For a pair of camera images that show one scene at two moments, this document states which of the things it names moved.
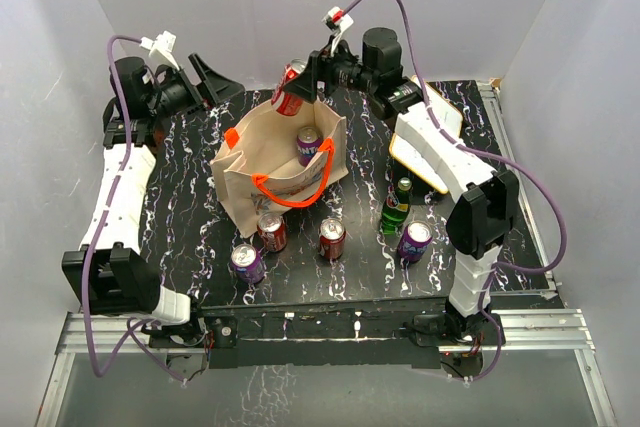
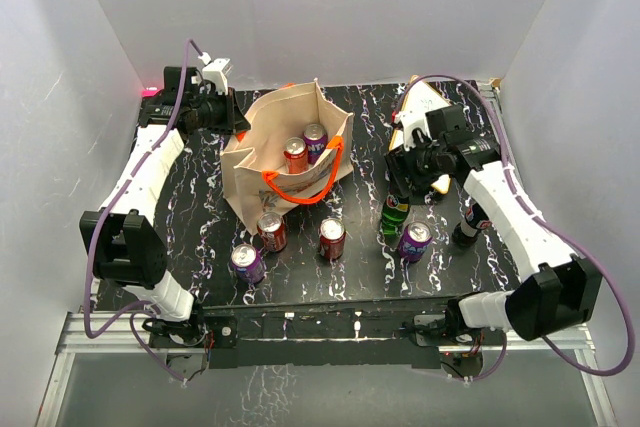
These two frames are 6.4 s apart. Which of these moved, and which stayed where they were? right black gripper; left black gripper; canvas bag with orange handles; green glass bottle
Moved: left black gripper; right black gripper
Stayed: canvas bag with orange handles; green glass bottle
